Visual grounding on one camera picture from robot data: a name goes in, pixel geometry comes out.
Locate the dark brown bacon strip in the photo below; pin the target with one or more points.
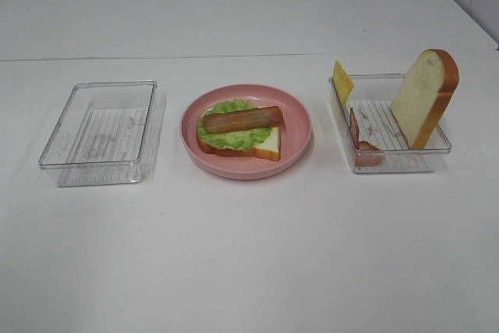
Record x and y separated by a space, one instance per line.
243 120

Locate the yellow cheese slice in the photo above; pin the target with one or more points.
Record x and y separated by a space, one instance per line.
343 83

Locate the pink round plate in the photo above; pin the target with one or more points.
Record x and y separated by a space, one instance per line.
295 136

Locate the pink bacon strip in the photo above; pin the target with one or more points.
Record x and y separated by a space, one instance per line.
367 155

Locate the clear plastic tray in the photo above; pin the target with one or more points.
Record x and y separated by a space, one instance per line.
371 101
106 134

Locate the green lettuce leaf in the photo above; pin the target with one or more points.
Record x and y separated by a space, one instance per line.
239 140

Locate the bread slice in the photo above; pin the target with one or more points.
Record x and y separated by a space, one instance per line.
425 94
269 149

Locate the clear left plastic tray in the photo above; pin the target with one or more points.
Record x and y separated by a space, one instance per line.
106 134

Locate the clear right plastic tray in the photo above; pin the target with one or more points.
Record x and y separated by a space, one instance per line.
371 101

